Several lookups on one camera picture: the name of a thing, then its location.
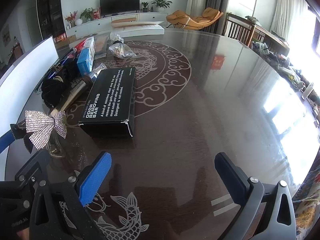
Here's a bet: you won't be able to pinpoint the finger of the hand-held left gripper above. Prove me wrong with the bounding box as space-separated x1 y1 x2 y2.
0 123 27 154
14 139 50 180

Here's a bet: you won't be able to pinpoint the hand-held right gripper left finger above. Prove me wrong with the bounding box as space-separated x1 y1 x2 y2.
29 151 113 240

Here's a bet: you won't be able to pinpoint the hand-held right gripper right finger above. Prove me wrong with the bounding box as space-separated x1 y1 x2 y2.
214 152 297 240

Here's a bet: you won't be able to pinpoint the rhinestone bow hair clip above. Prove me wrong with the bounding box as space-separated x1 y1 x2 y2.
24 110 68 159

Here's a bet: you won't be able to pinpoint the black fuzzy pouch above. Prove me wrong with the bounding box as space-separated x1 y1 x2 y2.
41 56 80 108

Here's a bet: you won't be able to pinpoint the white storage box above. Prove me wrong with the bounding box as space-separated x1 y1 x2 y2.
0 35 60 140

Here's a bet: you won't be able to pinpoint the black box with white print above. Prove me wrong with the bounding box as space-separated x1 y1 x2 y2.
79 67 137 138

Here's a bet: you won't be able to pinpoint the gold cosmetic tube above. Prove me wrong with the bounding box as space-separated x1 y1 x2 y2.
49 64 107 117

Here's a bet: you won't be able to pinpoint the clear bag with blue items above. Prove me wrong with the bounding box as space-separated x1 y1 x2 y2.
47 50 78 80

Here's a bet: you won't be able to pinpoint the blue and white box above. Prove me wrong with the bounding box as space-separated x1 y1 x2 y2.
76 36 95 75

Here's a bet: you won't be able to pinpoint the cardboard boxes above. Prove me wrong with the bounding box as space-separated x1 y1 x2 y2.
54 34 77 48

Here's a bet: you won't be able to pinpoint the red snack packet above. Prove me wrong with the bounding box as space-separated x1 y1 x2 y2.
74 39 88 52

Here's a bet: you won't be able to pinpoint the clear bag of sticks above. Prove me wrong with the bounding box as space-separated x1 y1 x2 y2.
108 32 137 58

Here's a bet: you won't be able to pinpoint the clear orange flat package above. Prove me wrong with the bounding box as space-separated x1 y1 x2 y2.
94 34 110 59

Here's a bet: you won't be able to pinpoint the cluttered wooden side table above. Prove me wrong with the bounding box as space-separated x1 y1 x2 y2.
250 16 320 120

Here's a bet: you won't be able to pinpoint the red flower bouquet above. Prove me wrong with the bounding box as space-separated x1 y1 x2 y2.
65 11 78 28

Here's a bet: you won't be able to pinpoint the dark display cabinet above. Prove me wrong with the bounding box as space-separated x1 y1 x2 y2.
36 0 67 38

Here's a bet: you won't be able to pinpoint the dark wooden chair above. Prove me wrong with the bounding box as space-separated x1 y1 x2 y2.
226 13 257 47

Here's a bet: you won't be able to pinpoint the bushy green plant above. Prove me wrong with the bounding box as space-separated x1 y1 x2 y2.
80 8 95 22

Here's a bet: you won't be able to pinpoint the white coffee table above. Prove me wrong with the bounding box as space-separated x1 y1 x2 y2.
111 22 165 37

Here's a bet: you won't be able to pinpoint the orange lounge chair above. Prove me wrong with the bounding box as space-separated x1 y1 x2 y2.
166 7 224 32

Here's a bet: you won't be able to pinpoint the wooden stool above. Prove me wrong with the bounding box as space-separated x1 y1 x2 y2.
111 17 137 27

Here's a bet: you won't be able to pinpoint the white tv cabinet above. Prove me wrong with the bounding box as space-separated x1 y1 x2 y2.
65 11 170 39

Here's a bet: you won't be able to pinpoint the white curtain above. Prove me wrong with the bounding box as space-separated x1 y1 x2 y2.
270 0 309 40

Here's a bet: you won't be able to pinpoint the black television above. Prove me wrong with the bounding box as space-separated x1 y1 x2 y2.
99 0 140 15

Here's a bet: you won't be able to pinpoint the large green potted plant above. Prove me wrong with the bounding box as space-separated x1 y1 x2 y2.
151 0 173 12

